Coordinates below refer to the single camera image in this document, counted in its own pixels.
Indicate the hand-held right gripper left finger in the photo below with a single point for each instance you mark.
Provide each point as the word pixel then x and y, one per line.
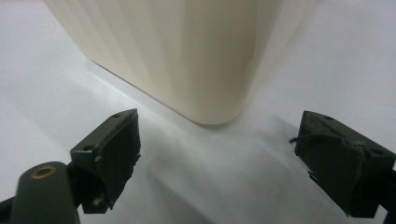
pixel 109 161

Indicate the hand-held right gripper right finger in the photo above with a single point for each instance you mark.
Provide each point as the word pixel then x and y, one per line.
pixel 339 165

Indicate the cream plastic bin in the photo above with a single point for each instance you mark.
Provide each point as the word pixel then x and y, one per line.
pixel 174 56

